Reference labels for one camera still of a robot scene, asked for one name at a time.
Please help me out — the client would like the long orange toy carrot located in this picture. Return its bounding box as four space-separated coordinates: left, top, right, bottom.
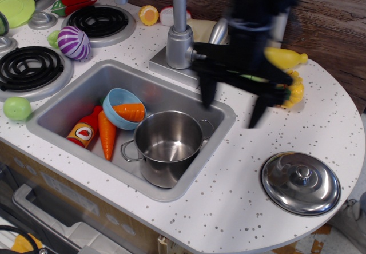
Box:
98 111 116 161

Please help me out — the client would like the silver toy faucet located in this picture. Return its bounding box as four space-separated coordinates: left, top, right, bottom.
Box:
149 0 199 88

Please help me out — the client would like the yellow toy lemon half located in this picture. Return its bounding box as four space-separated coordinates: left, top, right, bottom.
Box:
138 5 159 26

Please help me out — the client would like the green toy cabbage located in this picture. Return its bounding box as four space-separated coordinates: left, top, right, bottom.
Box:
241 75 269 83

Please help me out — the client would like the red white toy radish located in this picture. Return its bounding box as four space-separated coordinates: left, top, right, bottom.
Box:
160 6 176 27

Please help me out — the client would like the red toy ketchup bottle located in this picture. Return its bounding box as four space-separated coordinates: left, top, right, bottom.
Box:
66 105 102 148

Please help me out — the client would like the front black stove burner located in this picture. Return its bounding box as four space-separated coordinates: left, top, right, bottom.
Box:
1 46 74 102

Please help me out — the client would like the black cable on floor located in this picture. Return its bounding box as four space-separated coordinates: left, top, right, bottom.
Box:
0 224 41 252

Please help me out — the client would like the silver stove knob lower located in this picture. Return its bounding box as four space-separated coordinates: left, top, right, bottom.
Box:
0 36 18 58

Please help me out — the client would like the silver stove knob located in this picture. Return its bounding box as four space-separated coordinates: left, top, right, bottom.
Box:
0 36 18 58
27 12 57 30

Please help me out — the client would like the light blue toy bowl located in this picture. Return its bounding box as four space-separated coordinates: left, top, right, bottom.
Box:
103 88 146 130

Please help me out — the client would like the right silver support post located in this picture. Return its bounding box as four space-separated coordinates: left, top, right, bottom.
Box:
273 8 290 48

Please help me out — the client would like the light green toy plate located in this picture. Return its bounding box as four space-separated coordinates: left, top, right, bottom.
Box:
1 0 35 29

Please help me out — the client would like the yellow toy bell pepper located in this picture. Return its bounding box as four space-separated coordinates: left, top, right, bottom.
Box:
280 70 304 108

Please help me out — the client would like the back right black stove burner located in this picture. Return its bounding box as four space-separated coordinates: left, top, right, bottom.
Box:
62 5 136 48

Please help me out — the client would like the silver stove knob upper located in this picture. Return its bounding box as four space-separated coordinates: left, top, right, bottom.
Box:
27 12 57 30

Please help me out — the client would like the small green toy vegetable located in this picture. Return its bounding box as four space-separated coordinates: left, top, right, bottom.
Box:
47 30 60 49

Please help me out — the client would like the red toy chili pepper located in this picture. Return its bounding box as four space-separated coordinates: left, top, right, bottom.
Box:
51 0 97 17

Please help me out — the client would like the orange toy carrot in bowl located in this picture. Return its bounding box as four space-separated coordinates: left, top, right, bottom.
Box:
112 103 145 122

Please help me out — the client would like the purple striped toy onion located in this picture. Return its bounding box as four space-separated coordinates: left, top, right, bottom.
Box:
57 26 91 60

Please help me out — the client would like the yellow toy on floor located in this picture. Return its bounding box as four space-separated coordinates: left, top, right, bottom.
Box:
11 234 43 253

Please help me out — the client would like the silver toy sink basin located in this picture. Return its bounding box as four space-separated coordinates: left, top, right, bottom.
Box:
26 60 236 201

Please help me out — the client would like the cream toy cheese wedge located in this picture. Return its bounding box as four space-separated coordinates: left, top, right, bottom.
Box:
187 18 228 44

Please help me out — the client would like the silver oven door handle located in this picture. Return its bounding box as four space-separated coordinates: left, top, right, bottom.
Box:
12 184 100 249

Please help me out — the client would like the green toy apple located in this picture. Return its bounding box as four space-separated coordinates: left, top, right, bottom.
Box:
3 97 32 121

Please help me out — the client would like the dark green toy piece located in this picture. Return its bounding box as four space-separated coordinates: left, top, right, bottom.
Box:
0 13 10 36

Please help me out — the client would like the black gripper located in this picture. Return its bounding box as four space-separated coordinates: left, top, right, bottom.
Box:
192 42 293 129

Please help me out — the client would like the stainless steel pot lid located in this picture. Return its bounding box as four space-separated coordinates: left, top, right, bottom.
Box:
260 152 341 216

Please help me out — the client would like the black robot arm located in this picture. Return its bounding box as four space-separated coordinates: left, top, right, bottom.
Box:
192 0 297 128

